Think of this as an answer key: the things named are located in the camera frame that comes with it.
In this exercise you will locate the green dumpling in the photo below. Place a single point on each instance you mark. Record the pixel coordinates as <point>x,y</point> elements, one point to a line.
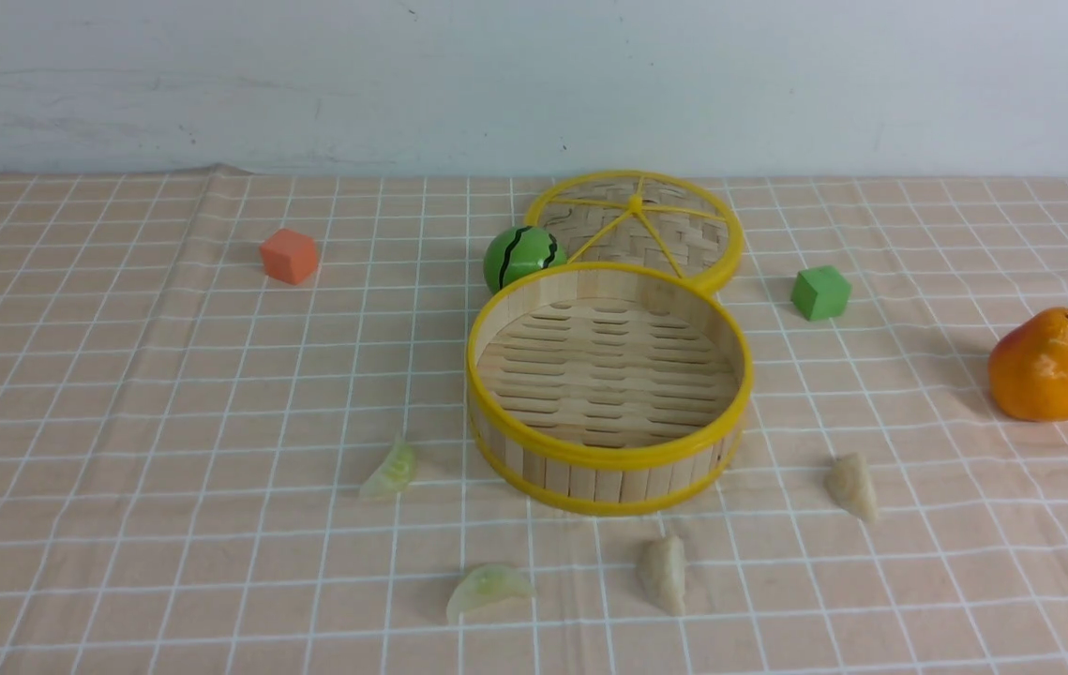
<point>394,474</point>
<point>487,584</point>

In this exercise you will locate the green dumpling front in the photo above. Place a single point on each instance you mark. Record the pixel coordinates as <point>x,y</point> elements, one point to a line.
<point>487,584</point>

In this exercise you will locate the beige dumpling front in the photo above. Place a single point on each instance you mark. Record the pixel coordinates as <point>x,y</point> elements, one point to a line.
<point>661,571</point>

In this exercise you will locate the beige dumpling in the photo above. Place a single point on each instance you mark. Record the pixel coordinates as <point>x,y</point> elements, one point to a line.
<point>849,485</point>
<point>661,571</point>

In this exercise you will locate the bamboo steamer tray yellow rim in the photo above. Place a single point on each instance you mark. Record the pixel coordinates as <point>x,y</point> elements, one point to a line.
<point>607,389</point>

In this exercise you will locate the bamboo steamer lid yellow rim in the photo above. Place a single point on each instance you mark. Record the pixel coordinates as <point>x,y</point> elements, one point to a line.
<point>646,219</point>

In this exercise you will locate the green watermelon toy ball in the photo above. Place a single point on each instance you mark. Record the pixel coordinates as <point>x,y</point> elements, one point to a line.
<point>518,252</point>

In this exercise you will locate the orange cube block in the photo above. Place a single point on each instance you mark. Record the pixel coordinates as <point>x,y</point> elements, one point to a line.
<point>288,256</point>

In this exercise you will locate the green cube block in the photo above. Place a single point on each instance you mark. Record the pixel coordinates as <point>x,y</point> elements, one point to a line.
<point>820,293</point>

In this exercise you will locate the checked peach tablecloth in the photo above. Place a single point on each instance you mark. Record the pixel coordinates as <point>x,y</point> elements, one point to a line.
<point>183,439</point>

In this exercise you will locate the orange yellow toy pear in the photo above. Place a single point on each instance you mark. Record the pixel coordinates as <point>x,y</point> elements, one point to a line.
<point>1028,369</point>

